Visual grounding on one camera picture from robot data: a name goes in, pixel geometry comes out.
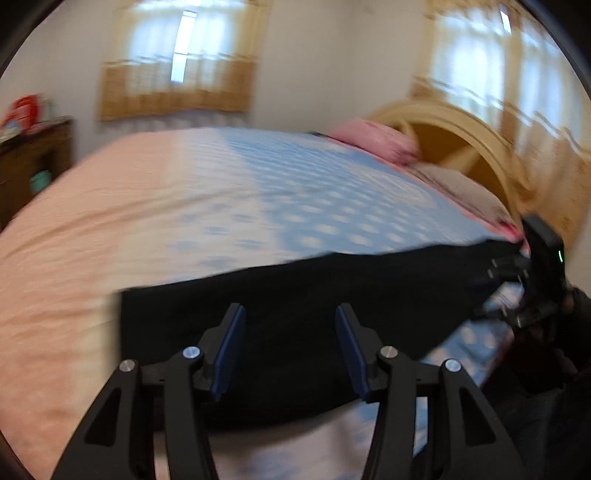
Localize pink pillow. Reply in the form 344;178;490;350
330;119;421;166

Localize black pants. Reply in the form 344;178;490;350
117;240;527;428

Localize pink bed sheet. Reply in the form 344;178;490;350
457;203;525;243

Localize red bag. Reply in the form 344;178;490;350
2;95;43;132

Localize brown wooden dresser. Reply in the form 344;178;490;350
0;119;75;232

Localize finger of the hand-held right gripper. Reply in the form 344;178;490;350
471;305;525;326
487;256;532;283

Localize blue and pink printed blanket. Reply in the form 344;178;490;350
0;126;529;480

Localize cream wooden headboard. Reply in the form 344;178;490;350
369;99;591;259

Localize striped pillow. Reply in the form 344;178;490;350
406;161;513;222

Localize person's right hand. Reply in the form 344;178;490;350
526;286;591;365

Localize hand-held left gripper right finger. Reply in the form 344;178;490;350
335;302;529;480

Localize beige window curtain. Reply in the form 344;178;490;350
411;0;591;155
99;0;271;121

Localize person's right forearm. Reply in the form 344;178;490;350
480;355;591;480

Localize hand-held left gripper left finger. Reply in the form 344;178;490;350
50;302;247;480

